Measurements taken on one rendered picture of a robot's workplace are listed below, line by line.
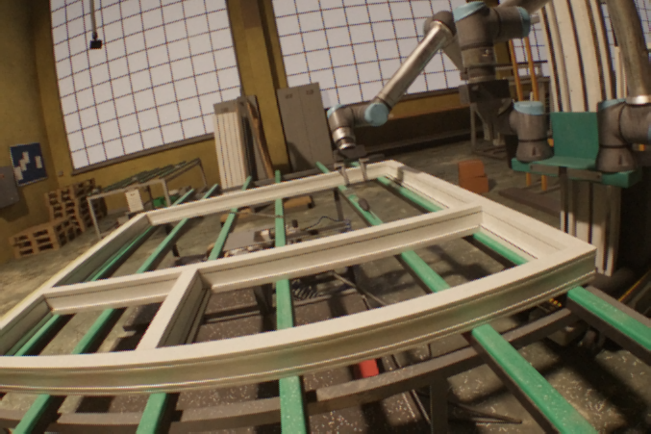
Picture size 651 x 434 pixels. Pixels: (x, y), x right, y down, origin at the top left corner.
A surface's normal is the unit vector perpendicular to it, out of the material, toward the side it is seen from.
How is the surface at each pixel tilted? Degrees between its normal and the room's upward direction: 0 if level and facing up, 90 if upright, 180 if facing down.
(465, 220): 90
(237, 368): 90
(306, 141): 90
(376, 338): 90
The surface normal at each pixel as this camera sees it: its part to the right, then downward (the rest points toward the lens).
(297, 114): 0.13, 0.18
